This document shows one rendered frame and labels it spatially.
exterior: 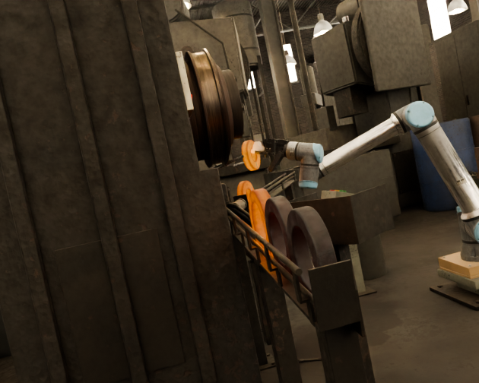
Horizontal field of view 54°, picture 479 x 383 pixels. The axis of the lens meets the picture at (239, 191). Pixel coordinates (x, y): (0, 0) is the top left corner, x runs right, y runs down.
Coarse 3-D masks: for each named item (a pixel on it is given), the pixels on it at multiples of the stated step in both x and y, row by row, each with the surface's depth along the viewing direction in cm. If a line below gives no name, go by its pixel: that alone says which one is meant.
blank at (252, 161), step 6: (246, 144) 234; (252, 144) 240; (246, 150) 232; (246, 156) 232; (252, 156) 243; (258, 156) 243; (246, 162) 233; (252, 162) 236; (258, 162) 242; (252, 168) 236; (258, 168) 240
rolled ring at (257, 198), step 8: (256, 192) 119; (264, 192) 118; (256, 200) 119; (264, 200) 116; (256, 208) 127; (264, 208) 115; (256, 216) 128; (264, 216) 114; (256, 224) 128; (264, 224) 116; (264, 232) 128; (256, 240) 129; (264, 256) 124; (272, 256) 119
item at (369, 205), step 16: (368, 192) 136; (384, 192) 143; (320, 208) 137; (336, 208) 133; (352, 208) 130; (368, 208) 136; (384, 208) 142; (336, 224) 134; (352, 224) 131; (368, 224) 135; (384, 224) 141; (336, 240) 135; (352, 240) 132; (336, 256) 146; (368, 352) 150; (368, 368) 149
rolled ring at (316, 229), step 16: (304, 208) 85; (288, 224) 92; (304, 224) 81; (320, 224) 80; (288, 240) 94; (304, 240) 92; (320, 240) 78; (304, 256) 93; (320, 256) 78; (304, 272) 91
